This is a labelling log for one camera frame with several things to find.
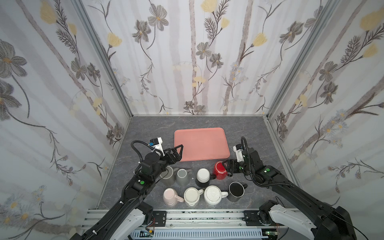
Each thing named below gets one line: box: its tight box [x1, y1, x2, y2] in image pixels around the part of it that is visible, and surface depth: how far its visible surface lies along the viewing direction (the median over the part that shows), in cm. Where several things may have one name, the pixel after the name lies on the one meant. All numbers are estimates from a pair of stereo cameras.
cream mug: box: [183, 187, 204, 207], surface depth 77 cm
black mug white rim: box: [227, 181, 248, 202], surface depth 78 cm
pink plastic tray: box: [174, 127, 231, 162], surface depth 111 cm
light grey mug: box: [176, 168, 193, 187], surface depth 82 cm
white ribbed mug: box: [204, 185, 229, 206], surface depth 76 cm
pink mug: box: [163, 188, 185, 207], surface depth 75 cm
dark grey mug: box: [158, 165, 176, 187], surface depth 81 cm
